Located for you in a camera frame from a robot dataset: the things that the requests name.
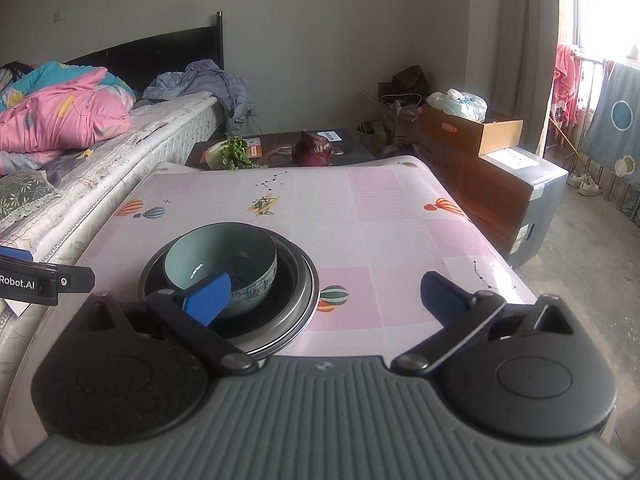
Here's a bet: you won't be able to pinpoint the blue towel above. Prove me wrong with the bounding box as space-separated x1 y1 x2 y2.
582 62 640 181

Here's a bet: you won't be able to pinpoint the green ceramic bowl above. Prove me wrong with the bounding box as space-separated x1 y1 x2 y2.
164 222 278 318

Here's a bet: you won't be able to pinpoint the brown bag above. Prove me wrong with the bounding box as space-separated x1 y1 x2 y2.
391 65 428 97

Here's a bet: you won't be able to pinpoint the red cabbage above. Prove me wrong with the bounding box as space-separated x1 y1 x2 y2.
291 130 333 167

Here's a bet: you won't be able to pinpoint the green lettuce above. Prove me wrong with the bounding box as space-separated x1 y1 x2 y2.
206 136 266 171

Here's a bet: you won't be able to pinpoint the large brown and grey box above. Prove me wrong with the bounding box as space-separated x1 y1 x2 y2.
417 132 570 268

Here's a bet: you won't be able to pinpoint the dark cloth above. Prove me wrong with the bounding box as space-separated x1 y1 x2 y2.
0 61 33 83

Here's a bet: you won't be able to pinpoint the white calligraphy plate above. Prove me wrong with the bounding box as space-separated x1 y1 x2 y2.
137 227 321 357

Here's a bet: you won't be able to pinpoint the open cardboard box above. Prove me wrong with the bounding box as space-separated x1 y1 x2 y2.
420 105 524 157

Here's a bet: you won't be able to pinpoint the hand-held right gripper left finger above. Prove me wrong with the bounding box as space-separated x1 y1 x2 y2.
89 271 254 377

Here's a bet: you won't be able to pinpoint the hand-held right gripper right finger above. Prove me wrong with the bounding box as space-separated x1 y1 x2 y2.
392 271 576 376

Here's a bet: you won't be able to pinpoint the yellow stick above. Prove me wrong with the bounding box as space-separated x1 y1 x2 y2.
549 115 586 161

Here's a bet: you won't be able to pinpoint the dark printed flat box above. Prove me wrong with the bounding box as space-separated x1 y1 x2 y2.
185 129 373 170

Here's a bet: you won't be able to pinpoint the blue-grey clothes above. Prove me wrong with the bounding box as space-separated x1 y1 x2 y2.
142 59 248 133

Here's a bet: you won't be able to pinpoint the pink and blue quilt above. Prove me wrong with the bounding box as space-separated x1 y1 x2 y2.
0 60 137 153

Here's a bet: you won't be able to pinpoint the green paper bag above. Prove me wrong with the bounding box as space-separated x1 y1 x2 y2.
356 120 386 151

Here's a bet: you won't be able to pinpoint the green leaf print pillow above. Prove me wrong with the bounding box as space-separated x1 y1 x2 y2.
0 167 58 221

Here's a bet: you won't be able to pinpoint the white plastic bag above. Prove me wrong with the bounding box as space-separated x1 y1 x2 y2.
426 88 488 123

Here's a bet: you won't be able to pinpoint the pink printed tablecloth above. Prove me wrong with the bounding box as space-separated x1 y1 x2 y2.
10 155 543 401

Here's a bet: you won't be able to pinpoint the black headboard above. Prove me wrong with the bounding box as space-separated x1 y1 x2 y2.
65 10 224 106

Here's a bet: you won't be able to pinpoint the pink towel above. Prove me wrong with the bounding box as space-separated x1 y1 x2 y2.
552 44 582 131

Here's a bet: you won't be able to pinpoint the window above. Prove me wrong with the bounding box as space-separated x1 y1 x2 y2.
557 0 640 63

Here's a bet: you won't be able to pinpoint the small cluttered cardboard box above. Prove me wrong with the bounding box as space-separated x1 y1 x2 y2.
377 95 426 148

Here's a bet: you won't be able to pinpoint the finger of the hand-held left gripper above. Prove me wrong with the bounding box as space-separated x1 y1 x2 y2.
39 265 97 296
0 245 34 265

